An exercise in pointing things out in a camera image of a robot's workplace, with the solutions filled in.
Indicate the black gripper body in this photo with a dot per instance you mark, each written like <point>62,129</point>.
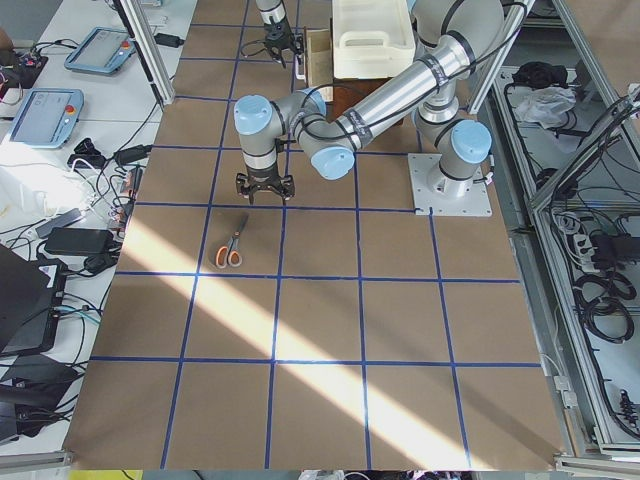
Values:
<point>263,179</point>
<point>274,30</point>

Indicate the white plastic tray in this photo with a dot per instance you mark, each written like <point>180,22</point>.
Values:
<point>371,39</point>

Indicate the teach pendant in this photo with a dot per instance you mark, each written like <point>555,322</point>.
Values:
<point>46,118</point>
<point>103,52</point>

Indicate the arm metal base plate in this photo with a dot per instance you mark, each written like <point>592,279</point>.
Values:
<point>434,194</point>

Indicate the teach pendant far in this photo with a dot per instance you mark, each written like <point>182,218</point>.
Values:
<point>103,52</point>

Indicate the wooden drawer white handle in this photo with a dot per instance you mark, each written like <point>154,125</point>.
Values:
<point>317,64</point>

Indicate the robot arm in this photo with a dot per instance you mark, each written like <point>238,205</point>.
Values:
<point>456,37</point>
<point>274,12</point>

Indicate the aluminium frame post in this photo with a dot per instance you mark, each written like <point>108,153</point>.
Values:
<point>137,26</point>

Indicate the teach pendant near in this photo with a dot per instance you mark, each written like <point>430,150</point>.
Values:
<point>46,118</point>

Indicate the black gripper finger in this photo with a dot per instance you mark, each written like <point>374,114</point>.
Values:
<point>287,187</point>
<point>276,54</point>
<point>298,47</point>
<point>247,191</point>

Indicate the grey scissors orange handles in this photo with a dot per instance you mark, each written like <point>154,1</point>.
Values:
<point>228,255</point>

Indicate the black laptop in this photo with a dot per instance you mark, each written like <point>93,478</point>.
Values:
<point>31,293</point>

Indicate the black power adapter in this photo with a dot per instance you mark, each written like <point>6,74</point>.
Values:
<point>168,40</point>

